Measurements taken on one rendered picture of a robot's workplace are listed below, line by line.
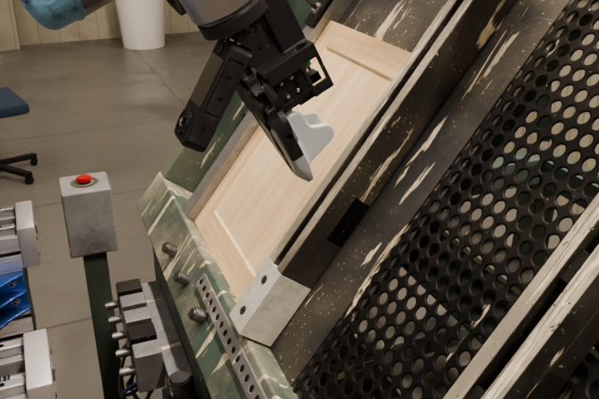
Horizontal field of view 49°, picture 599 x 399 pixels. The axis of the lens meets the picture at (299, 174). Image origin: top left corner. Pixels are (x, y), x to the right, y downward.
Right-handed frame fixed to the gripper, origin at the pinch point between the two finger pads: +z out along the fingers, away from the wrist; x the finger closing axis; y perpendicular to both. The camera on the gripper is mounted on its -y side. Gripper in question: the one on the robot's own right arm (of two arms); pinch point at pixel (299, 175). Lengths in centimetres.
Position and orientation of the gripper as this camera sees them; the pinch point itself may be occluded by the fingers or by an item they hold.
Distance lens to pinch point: 73.3
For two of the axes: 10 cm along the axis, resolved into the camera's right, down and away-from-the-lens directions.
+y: 8.2, -5.6, 1.4
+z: 4.2, 7.4, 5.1
